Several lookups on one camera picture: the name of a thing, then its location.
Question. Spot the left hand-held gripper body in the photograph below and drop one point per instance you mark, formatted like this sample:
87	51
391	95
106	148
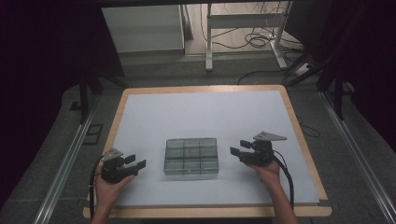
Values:
113	169

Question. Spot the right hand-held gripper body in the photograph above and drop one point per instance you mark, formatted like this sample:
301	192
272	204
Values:
260	152

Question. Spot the clear grey plastic compartment box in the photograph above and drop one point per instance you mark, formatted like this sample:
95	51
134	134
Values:
191	157

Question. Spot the person's left hand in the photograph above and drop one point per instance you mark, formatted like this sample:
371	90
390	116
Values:
107	189

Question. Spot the person's right hand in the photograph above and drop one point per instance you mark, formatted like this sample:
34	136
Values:
267	172

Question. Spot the black floor plate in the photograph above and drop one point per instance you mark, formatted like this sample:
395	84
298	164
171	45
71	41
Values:
92	134

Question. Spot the dark metal stand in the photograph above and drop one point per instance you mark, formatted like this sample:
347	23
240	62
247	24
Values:
337	93
84	96

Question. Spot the white power strip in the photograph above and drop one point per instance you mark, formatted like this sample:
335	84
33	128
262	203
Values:
303	69

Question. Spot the grey cabinet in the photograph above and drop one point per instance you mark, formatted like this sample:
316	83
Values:
143	28

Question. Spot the aluminium rail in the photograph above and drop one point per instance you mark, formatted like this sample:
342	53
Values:
59	174
358	149

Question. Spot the white metal desk frame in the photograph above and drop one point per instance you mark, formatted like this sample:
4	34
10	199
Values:
243	21

